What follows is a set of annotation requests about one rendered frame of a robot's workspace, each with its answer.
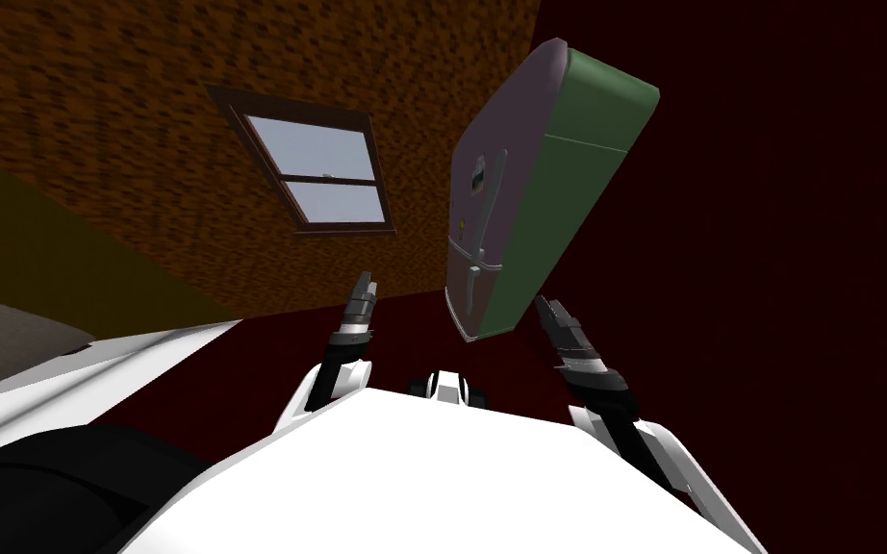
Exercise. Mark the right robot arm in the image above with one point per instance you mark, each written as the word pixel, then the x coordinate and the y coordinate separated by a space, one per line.
pixel 619 419

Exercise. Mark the brown framed window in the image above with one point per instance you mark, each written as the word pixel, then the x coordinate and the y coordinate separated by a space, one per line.
pixel 320 173

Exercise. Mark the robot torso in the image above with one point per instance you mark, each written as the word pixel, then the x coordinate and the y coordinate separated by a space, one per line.
pixel 428 477

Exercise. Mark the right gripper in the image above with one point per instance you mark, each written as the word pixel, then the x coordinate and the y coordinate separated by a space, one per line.
pixel 573 338

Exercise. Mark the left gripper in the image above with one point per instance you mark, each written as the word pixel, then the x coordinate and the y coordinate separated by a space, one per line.
pixel 359 304

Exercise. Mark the green and grey fridge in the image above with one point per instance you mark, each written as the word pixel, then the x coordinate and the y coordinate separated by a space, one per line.
pixel 567 200

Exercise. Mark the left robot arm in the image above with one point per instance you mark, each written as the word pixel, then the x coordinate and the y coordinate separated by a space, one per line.
pixel 43 492

